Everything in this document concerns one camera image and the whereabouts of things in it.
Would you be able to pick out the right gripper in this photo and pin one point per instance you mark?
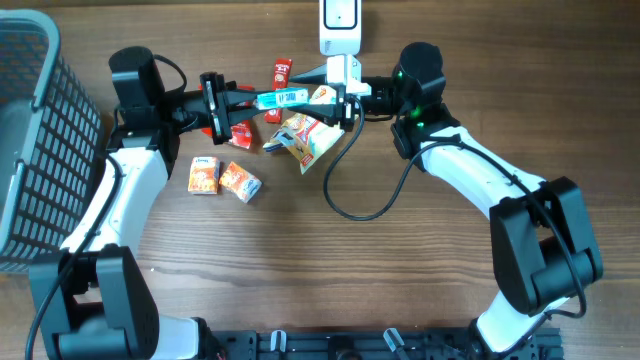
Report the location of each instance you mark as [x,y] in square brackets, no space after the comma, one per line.
[332,113]

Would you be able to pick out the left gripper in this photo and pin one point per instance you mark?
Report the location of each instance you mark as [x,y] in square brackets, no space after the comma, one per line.
[220,96]

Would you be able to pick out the red crinkled snack packet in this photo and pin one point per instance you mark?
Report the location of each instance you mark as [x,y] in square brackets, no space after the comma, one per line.
[241,133]

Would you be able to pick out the teal white small box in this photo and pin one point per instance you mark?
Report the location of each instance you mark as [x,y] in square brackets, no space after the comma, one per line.
[282,98]

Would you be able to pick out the yellow snack bag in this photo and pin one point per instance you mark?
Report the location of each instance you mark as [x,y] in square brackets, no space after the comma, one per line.
[304,137]

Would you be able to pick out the red coffee stick sachet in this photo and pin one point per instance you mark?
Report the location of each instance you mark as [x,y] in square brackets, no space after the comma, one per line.
[282,68]

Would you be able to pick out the orange juice carton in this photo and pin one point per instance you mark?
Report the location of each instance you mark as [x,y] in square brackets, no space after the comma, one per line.
[204,175]

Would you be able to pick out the small orange snack packet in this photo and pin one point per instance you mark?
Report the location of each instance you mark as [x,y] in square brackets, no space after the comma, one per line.
[240,182]

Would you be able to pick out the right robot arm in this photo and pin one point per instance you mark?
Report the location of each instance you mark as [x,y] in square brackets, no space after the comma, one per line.
[544,250]

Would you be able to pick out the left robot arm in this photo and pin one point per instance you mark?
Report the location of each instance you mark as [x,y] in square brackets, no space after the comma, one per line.
[92,301]

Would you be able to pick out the white barcode scanner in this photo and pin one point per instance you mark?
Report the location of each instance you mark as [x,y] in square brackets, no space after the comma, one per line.
[340,27]

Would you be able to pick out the grey plastic shopping basket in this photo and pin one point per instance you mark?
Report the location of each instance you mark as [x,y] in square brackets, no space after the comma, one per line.
[51,131]

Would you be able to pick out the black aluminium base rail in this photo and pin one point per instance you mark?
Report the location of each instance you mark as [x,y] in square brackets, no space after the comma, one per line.
[350,345]

